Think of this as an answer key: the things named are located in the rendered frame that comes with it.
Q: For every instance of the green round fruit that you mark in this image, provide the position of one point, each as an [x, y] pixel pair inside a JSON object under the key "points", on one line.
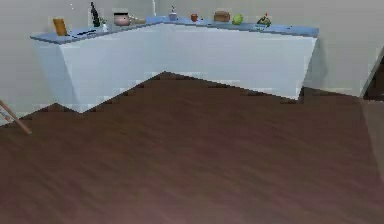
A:
{"points": [[237, 19]]}

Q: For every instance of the pink pot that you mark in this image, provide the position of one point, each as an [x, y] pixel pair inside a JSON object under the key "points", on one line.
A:
{"points": [[121, 19]]}

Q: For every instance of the brown bread loaf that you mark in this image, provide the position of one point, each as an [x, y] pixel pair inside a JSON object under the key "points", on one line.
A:
{"points": [[222, 16]]}

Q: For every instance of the white counter with blue top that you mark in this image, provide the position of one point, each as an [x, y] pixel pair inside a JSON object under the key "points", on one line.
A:
{"points": [[186, 56]]}

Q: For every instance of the white tap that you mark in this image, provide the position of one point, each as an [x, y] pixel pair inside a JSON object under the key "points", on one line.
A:
{"points": [[154, 8]]}

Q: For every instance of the black knife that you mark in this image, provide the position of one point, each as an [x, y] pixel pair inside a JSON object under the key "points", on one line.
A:
{"points": [[85, 33]]}

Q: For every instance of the dark green bottle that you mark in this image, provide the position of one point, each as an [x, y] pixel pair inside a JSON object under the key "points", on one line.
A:
{"points": [[95, 15]]}

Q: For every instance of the orange box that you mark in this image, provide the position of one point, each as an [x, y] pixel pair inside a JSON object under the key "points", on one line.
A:
{"points": [[60, 26]]}

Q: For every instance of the red brown mug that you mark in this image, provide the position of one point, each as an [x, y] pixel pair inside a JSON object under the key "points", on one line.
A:
{"points": [[194, 17]]}

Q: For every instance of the small white green item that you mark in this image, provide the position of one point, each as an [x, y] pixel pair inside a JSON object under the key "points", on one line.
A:
{"points": [[103, 25]]}

